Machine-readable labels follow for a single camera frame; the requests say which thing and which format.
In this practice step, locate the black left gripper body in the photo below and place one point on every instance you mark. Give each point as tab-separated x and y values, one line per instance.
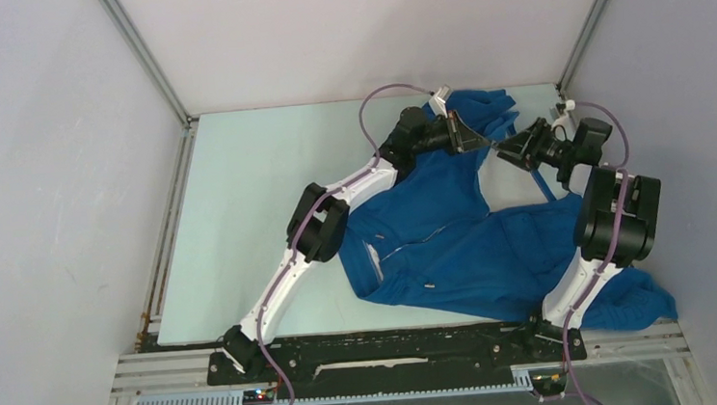
454	132

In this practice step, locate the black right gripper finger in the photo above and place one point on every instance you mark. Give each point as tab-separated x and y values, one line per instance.
524	141
520	159

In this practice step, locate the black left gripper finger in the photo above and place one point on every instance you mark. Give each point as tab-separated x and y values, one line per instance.
478	148
466	137

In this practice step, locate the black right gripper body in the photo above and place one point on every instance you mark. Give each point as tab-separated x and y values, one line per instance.
548	149

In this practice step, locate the blue zip-up jacket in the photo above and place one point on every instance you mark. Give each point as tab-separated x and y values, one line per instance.
433	241

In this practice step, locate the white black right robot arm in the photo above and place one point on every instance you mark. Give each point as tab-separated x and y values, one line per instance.
617	221

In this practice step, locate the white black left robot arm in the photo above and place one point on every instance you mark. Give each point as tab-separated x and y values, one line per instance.
317	226

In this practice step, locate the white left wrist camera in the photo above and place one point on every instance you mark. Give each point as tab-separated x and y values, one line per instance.
438	101

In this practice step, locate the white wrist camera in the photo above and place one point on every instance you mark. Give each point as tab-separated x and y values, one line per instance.
438	101
564	109

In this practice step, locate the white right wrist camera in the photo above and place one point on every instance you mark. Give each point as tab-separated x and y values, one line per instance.
564	109

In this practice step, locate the aluminium corner frame post right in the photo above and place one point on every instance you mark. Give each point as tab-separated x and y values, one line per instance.
582	42

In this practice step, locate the aluminium corner frame post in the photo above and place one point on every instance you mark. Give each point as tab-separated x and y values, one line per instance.
130	33
582	42

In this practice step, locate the grey slotted cable duct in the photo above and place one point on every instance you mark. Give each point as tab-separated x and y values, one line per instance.
522	383

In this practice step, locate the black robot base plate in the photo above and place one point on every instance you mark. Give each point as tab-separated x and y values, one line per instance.
402	360

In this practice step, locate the aluminium corner frame post left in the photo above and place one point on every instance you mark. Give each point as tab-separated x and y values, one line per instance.
130	33

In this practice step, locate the aluminium front frame rail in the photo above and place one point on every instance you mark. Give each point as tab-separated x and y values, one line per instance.
175	371

